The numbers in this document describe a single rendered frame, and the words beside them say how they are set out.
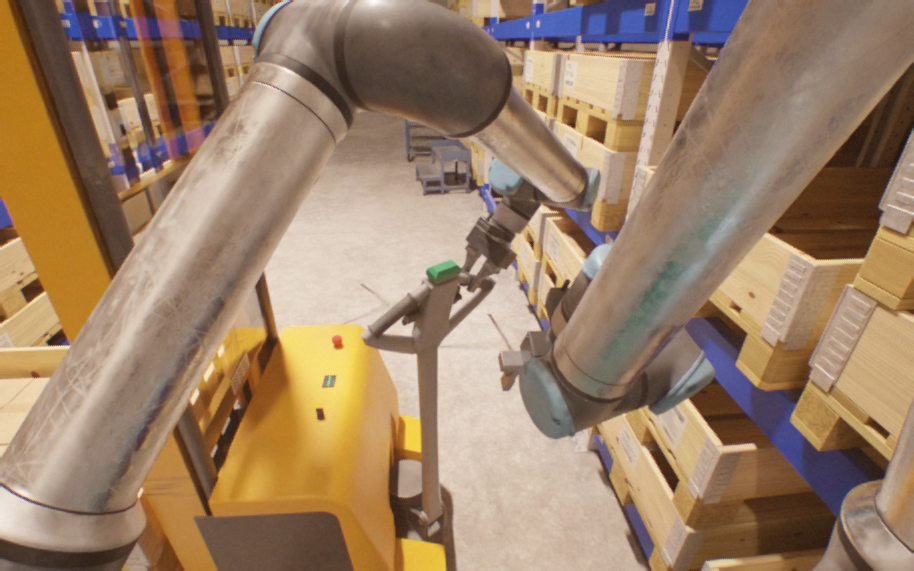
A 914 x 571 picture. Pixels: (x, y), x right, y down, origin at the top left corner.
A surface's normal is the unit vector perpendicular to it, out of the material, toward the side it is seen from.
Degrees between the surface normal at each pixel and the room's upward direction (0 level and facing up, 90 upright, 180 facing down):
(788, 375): 90
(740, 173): 102
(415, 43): 72
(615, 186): 90
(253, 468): 0
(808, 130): 108
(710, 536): 90
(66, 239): 90
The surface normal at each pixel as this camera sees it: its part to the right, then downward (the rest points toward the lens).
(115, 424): 0.57, 0.04
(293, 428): 0.01, -0.88
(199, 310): 0.75, 0.16
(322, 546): 0.09, 0.47
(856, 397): -1.00, 0.03
